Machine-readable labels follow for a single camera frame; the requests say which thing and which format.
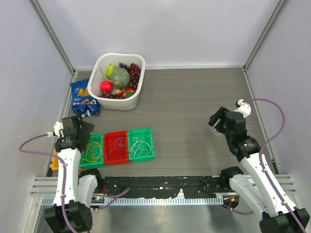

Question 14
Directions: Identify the green melon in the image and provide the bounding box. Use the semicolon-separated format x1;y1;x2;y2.
110;68;130;89

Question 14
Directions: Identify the blue chips bag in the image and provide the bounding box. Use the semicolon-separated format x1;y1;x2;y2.
70;79;100;117

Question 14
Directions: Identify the green lime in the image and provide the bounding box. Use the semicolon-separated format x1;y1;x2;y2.
124;92;134;99

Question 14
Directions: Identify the right green bin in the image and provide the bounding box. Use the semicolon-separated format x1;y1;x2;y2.
128;128;155;162

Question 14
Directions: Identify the right aluminium frame post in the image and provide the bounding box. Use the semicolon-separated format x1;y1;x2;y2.
243;0;289;72

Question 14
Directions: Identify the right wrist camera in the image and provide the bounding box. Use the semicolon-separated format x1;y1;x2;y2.
234;99;251;118

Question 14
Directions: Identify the green bin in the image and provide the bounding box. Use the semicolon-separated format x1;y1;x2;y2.
128;128;155;162
79;133;104;169

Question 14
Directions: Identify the red apple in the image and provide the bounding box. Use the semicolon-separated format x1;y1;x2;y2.
100;81;114;93

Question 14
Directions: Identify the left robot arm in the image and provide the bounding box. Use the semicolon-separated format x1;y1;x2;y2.
44;116;104;233

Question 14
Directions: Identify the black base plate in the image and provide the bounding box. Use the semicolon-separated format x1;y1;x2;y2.
103;176;234;199

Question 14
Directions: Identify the red grape bunch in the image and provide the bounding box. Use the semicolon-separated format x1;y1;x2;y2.
127;63;141;90

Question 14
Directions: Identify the left green bin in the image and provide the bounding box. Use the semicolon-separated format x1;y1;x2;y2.
79;133;104;169

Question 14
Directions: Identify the red bin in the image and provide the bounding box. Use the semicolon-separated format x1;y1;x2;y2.
104;131;129;166

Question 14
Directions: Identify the green pear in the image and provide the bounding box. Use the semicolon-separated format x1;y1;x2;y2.
106;64;116;80

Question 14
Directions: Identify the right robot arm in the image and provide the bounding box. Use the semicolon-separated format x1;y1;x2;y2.
208;104;310;233

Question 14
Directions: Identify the white plastic basket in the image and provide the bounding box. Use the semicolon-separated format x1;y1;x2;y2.
87;53;146;111

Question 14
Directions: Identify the slotted cable duct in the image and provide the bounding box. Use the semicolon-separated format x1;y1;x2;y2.
41;196;224;206

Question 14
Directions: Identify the dark grape bunch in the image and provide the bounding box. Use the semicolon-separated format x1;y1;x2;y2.
119;63;131;72

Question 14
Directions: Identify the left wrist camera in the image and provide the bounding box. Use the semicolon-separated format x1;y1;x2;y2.
47;121;64;137

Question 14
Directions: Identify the blue wire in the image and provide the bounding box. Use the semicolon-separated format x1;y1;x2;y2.
105;136;128;158

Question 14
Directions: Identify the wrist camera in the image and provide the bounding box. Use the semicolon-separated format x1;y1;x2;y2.
234;99;251;118
47;121;64;137

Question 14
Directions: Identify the yellow bin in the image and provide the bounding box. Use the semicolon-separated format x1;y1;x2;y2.
51;150;82;171

